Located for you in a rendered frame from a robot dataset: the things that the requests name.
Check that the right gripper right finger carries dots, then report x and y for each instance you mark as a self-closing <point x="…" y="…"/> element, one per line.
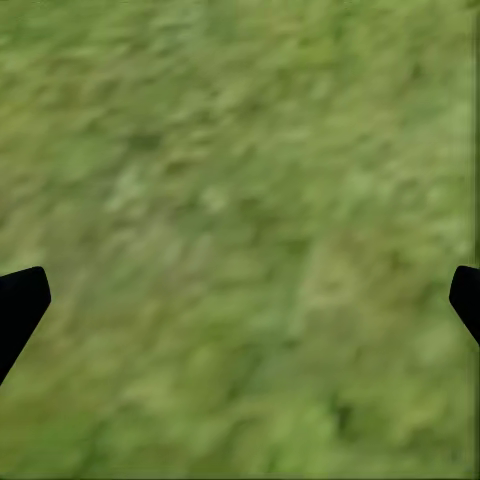
<point x="465" y="298"/>

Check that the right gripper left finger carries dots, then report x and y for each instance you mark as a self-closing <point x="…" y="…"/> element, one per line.
<point x="24" y="298"/>

